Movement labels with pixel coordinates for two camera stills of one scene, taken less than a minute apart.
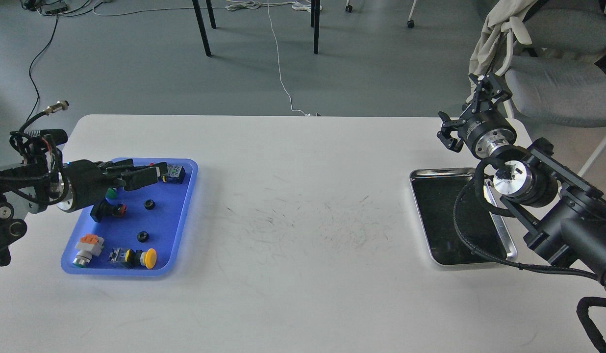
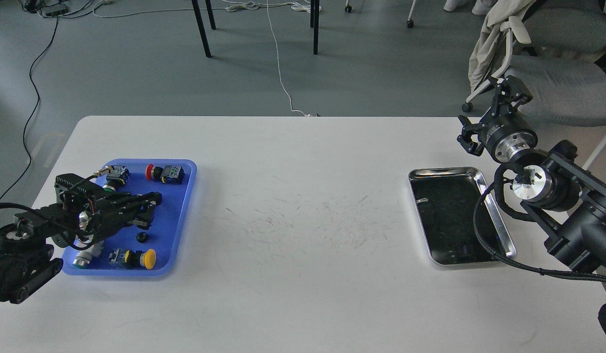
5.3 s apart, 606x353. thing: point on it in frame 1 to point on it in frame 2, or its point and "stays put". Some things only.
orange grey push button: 89,245 stays put
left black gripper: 90,181 to 88,212
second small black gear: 142,236 stays put
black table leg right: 316,26 stays put
